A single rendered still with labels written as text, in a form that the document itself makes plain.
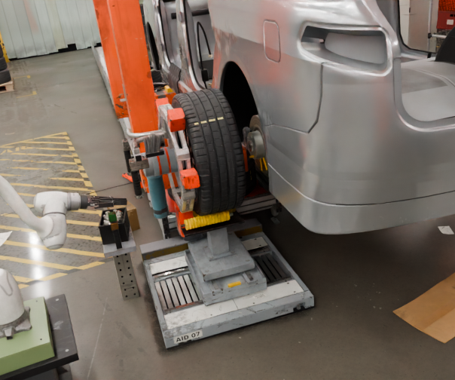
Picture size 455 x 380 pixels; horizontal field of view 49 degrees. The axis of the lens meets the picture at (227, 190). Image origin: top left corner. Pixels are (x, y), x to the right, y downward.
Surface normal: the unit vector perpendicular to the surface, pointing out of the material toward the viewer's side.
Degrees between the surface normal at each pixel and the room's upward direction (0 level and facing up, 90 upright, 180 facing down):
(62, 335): 0
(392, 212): 104
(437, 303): 1
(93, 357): 0
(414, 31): 90
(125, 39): 90
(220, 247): 90
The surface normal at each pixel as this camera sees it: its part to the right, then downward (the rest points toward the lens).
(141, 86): 0.29, 0.37
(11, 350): -0.10, -0.91
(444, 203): 0.24, 0.55
